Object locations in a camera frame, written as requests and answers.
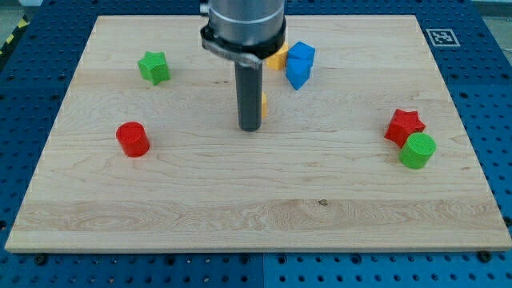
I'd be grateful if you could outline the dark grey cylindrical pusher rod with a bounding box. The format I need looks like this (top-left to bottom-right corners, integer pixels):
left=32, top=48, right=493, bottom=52
left=234, top=62, right=262, bottom=131

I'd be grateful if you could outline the light wooden board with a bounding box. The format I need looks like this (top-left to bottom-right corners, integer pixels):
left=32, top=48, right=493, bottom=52
left=6, top=15, right=511, bottom=254

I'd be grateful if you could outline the yellow heart block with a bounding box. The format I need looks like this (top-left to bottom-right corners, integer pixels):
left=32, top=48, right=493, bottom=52
left=262, top=92, right=268, bottom=119

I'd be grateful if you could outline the green cylinder block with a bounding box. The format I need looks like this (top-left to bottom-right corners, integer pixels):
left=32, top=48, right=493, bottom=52
left=398, top=132, right=437, bottom=169

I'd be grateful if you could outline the red cylinder block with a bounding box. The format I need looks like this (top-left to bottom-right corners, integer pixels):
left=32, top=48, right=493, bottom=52
left=116, top=122, right=150, bottom=158

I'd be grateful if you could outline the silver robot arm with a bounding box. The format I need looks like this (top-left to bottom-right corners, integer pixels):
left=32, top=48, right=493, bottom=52
left=199, top=0, right=286, bottom=131

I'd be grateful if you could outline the green star block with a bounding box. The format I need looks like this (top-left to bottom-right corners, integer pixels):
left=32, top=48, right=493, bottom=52
left=138, top=51, right=170, bottom=86

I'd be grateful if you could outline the red star block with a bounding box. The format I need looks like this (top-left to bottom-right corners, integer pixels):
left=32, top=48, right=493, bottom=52
left=384, top=109, right=426, bottom=148

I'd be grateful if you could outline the blue cube block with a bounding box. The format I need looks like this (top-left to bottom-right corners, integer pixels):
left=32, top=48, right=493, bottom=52
left=287, top=42, right=316, bottom=66

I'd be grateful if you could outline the black yellow hazard tape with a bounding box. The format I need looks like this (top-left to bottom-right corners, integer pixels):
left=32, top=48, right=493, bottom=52
left=1, top=14, right=30, bottom=58

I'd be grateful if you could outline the blue triangle block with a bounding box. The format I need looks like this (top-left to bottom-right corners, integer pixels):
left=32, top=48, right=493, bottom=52
left=286, top=58, right=311, bottom=90

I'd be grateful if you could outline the yellow hexagon block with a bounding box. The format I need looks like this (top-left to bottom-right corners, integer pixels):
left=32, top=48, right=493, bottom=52
left=266, top=42, right=290, bottom=70

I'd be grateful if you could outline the white fiducial marker tag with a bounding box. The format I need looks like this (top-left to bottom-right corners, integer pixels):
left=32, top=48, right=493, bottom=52
left=426, top=28, right=460, bottom=47

